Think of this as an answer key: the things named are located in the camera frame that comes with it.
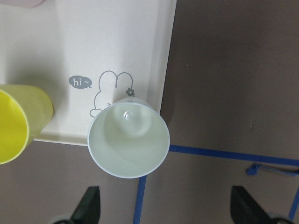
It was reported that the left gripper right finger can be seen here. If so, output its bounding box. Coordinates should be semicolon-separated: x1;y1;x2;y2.
230;186;276;224

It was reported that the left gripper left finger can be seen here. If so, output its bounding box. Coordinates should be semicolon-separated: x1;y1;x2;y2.
71;186;100;224

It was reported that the yellow cup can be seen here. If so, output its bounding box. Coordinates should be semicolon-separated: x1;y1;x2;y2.
0;84;53;164

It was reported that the pink cup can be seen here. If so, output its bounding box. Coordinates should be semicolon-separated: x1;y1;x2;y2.
14;0;44;8

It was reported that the cream plastic tray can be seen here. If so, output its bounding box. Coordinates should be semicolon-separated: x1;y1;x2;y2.
0;0;177;146

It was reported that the cream white cup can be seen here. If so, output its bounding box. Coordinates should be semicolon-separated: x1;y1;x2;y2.
87;97;170;179

